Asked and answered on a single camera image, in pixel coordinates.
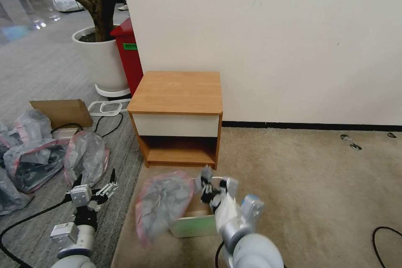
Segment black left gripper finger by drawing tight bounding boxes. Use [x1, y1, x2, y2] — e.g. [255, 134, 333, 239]
[65, 173, 84, 200]
[90, 168, 119, 211]

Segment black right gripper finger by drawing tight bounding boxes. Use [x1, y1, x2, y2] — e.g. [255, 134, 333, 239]
[199, 191, 217, 206]
[196, 176, 221, 194]

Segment grey garbage bag pink rim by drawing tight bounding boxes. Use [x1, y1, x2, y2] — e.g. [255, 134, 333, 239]
[134, 165, 214, 248]

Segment grey filled plastic bag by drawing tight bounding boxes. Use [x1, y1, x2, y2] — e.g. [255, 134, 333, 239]
[63, 130, 111, 189]

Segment white rectangular trash can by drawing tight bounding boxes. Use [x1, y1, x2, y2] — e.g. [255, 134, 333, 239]
[169, 176, 240, 238]

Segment grey bag with black contents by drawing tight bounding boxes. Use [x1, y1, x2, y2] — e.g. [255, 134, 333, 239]
[3, 138, 72, 194]

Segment grey crumpled plastic bag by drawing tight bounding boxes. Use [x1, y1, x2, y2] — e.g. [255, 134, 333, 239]
[0, 166, 34, 216]
[0, 109, 54, 149]

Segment white background bag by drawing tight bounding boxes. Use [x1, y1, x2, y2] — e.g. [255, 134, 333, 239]
[51, 0, 85, 13]

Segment white flat box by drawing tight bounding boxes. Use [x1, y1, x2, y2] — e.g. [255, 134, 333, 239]
[51, 127, 83, 139]

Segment white nightstand drawer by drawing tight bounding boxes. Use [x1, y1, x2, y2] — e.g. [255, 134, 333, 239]
[131, 113, 219, 138]

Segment brown cardboard box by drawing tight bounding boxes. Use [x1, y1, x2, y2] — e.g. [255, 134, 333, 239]
[28, 98, 94, 129]

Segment white pot saucer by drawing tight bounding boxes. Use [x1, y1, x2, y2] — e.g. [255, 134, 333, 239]
[94, 83, 132, 98]

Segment wooden nightstand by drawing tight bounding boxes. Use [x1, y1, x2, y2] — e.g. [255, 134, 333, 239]
[127, 71, 223, 170]

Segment white round plant pot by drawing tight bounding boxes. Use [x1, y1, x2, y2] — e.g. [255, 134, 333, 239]
[71, 25, 131, 92]

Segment red bin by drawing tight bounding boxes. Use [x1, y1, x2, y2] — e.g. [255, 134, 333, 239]
[109, 16, 144, 98]

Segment brown tree trunk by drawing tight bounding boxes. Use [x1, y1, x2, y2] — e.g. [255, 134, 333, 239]
[31, 0, 121, 43]

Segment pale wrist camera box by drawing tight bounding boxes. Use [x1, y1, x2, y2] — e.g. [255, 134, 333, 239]
[225, 177, 239, 198]
[70, 185, 92, 208]

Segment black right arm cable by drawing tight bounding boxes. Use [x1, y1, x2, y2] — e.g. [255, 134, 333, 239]
[214, 241, 227, 268]

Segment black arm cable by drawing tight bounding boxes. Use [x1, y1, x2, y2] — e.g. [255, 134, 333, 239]
[214, 241, 227, 268]
[0, 198, 77, 268]

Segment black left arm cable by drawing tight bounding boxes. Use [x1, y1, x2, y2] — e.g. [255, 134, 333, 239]
[0, 198, 77, 268]

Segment thin black floor cable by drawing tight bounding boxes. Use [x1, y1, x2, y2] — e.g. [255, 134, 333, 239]
[93, 111, 124, 139]

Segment black looped floor cable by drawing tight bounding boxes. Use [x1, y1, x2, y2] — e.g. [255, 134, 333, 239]
[372, 226, 402, 268]

